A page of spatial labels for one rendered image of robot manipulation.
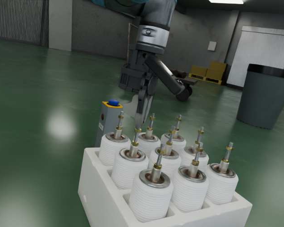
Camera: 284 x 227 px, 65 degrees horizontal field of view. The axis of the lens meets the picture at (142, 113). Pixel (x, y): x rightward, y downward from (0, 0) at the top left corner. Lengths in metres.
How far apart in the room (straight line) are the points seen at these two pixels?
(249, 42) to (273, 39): 0.74
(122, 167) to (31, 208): 0.35
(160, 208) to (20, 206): 0.47
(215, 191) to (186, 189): 0.12
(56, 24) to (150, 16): 9.68
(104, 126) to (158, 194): 0.42
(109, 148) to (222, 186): 0.34
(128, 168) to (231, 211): 0.30
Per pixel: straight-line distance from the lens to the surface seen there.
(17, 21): 9.98
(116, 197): 0.58
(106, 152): 0.71
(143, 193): 0.52
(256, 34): 9.16
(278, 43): 8.99
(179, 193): 0.60
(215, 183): 0.67
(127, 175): 0.61
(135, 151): 0.62
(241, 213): 0.74
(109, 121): 0.85
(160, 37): 0.55
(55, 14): 10.25
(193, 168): 0.60
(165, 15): 0.55
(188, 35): 11.72
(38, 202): 0.84
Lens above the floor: 0.52
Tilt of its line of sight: 15 degrees down
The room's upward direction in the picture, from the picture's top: 12 degrees clockwise
